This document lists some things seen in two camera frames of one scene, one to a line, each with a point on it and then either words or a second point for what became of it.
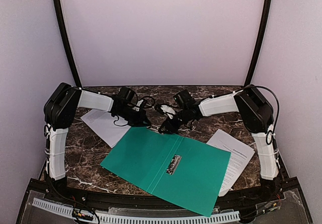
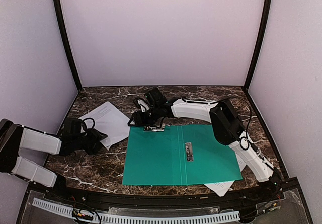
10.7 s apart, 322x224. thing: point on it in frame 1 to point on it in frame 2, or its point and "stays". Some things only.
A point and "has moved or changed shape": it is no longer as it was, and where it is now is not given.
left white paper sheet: [109, 128] stays
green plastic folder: [185, 171] has moved or changed shape
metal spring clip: [173, 164] to [189, 149]
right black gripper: [172, 123] to [140, 117]
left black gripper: [139, 118] to [93, 138]
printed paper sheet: [240, 155] to [221, 188]
